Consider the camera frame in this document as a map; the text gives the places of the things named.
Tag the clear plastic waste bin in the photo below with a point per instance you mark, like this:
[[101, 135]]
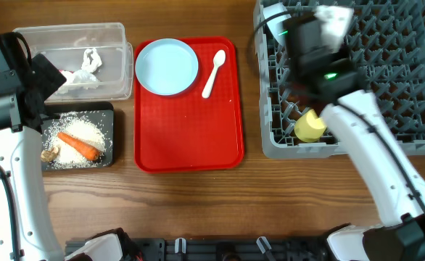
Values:
[[64, 45]]

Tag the yellow plastic cup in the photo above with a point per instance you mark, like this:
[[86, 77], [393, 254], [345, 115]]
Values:
[[309, 127]]

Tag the orange carrot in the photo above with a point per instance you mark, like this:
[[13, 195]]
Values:
[[86, 150]]

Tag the brown walnut food scrap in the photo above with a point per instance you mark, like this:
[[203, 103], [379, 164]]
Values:
[[50, 155]]

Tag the black food waste tray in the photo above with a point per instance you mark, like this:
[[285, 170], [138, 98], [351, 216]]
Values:
[[100, 112]]

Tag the white rice grains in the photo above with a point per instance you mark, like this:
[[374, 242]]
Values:
[[80, 126]]

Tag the large light blue plate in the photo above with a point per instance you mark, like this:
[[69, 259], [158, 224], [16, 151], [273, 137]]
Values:
[[166, 67]]

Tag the white tissue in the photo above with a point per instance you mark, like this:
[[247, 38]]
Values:
[[91, 63]]

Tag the white plastic spoon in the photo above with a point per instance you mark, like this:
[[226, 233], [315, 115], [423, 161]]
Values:
[[218, 61]]

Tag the red serving tray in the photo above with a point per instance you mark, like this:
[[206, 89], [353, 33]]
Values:
[[185, 132]]

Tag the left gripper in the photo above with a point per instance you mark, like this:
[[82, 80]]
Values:
[[48, 77]]

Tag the grey dishwasher rack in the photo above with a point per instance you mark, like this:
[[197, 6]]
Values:
[[386, 41]]

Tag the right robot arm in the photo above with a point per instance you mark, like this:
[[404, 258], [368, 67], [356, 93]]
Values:
[[352, 115]]

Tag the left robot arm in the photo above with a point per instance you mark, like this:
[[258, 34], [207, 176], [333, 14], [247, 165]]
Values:
[[26, 233]]

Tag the small light blue bowl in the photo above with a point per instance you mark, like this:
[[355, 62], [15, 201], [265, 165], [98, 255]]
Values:
[[276, 24]]

